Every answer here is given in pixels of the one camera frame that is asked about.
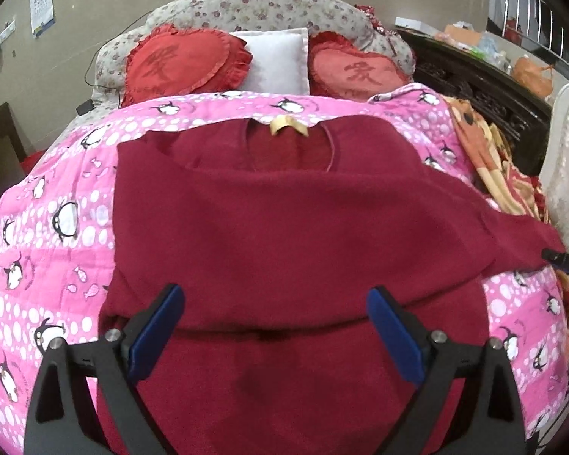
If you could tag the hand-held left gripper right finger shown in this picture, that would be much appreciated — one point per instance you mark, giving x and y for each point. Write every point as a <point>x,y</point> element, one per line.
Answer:
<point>394,336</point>

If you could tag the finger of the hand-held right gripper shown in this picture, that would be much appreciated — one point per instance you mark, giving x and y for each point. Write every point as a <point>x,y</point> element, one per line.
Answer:
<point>566,261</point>

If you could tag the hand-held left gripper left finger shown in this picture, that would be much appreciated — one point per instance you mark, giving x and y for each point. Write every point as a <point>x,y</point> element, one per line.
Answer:
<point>157,332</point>

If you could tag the dark red sweater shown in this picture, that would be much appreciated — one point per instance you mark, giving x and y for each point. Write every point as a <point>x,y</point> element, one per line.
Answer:
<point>289,227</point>

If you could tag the pink penguin print blanket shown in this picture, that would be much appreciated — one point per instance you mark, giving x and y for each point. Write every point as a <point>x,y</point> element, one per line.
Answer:
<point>52,256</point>

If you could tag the orange floral blanket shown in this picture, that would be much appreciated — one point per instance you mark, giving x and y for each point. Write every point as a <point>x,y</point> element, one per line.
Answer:
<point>483,151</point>

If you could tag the orange plastic bag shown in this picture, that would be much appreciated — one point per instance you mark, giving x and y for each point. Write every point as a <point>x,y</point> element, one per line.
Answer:
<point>531,78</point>

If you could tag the dark carved wooden cabinet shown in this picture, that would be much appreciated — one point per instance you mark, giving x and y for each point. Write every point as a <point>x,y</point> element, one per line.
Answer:
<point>479,90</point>

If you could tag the dark wooden bedside table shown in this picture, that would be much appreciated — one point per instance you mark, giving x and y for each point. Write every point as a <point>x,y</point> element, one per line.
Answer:
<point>0,151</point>

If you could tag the metal stair railing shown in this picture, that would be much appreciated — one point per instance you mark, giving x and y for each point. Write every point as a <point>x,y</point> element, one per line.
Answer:
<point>543,19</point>

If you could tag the red heart-shaped pillow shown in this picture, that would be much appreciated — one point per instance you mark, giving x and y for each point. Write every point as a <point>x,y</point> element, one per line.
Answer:
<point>180,61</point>
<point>355,73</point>

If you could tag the white flat box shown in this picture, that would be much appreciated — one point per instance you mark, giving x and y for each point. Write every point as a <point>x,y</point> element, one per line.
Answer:
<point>415,23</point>

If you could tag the white square pillow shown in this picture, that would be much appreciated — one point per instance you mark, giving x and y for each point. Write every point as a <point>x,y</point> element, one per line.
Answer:
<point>275,61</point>

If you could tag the floral padded headboard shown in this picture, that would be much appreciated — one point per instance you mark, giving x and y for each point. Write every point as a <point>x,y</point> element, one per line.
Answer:
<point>265,9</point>

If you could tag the wall calendar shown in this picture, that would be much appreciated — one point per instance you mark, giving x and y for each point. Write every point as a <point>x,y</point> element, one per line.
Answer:
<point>42,0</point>

